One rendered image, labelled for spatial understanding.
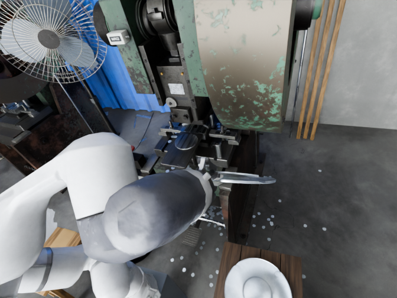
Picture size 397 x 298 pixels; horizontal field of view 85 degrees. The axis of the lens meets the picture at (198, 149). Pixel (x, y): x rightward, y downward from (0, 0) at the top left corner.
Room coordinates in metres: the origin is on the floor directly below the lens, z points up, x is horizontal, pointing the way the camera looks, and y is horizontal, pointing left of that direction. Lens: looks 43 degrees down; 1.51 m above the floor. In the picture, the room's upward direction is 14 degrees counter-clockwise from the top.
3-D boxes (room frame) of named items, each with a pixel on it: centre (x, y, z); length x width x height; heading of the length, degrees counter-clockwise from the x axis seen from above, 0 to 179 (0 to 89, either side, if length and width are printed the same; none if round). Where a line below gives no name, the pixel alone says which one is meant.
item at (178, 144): (0.83, 0.08, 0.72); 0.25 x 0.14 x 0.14; 149
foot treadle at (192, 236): (0.87, 0.06, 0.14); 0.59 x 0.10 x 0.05; 149
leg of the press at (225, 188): (0.97, -0.31, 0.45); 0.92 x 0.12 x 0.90; 149
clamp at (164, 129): (1.07, 0.13, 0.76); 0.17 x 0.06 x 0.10; 59
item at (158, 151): (0.98, -0.01, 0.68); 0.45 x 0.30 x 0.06; 59
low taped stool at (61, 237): (0.67, 1.02, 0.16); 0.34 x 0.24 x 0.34; 152
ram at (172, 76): (0.95, 0.01, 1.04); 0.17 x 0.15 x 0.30; 149
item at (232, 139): (0.90, -0.16, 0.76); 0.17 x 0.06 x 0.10; 59
